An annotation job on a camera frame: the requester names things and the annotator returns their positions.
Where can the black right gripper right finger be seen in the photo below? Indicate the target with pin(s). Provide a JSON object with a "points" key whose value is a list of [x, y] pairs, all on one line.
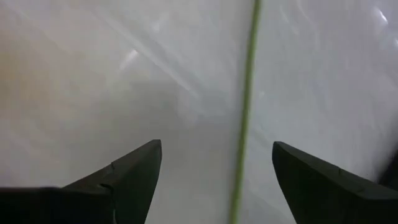
{"points": [[326, 196]]}

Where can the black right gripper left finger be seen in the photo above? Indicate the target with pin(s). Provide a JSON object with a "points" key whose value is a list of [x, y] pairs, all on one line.
{"points": [[93, 199]]}

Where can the white tulip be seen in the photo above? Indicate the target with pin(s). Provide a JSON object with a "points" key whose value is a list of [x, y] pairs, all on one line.
{"points": [[247, 93]]}

